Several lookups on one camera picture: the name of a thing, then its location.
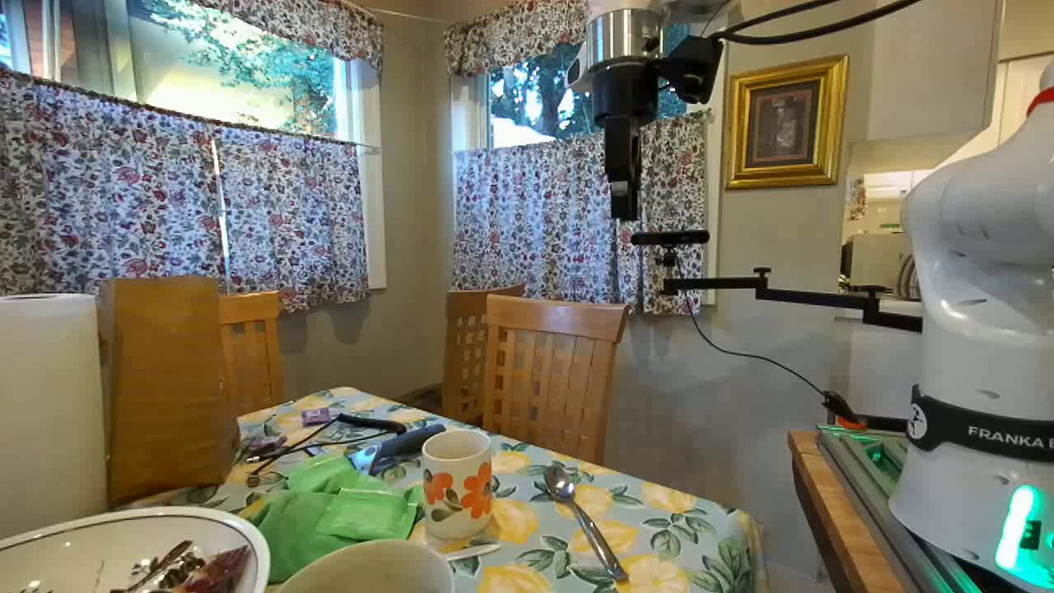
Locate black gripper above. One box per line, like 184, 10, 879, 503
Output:
573, 59, 664, 225

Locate floral cafe curtain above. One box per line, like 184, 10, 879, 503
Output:
452, 110, 716, 320
0, 66, 373, 315

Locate gold framed picture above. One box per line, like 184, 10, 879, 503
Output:
720, 54, 851, 193

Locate floral curtain valance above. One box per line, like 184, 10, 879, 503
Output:
440, 0, 597, 78
191, 0, 390, 71

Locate wooden slat chair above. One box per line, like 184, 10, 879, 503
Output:
479, 292, 631, 468
215, 287, 291, 420

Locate wooden lattice chair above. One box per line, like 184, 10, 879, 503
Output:
440, 287, 528, 427

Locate white kitchen appliance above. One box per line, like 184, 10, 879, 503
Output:
835, 228, 910, 292

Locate silver metal spoon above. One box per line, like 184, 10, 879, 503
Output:
537, 462, 631, 586

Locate blue metal hole punch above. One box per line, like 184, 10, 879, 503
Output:
345, 420, 452, 478

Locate white mug with orange flowers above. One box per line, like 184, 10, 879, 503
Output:
418, 425, 497, 547

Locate lemon print tablecloth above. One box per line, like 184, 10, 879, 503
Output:
127, 381, 768, 593

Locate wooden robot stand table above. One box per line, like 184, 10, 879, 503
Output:
786, 425, 916, 593

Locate white curtain wand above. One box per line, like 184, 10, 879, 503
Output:
207, 136, 236, 298

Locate green plastic object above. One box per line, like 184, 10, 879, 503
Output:
253, 456, 429, 586

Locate plain white cup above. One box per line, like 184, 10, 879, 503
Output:
277, 538, 458, 593

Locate white plate with leaf print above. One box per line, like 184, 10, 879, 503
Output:
0, 503, 273, 593

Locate black bar camera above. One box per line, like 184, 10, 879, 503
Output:
630, 228, 716, 249

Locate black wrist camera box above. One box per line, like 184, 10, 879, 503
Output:
654, 33, 723, 110

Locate thin black camera cable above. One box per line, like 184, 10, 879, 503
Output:
682, 308, 916, 436

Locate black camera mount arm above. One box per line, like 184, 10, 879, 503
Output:
659, 244, 929, 337

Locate black robot arm cables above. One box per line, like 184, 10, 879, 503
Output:
709, 0, 920, 48

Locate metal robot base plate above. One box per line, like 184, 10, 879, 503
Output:
816, 422, 968, 593

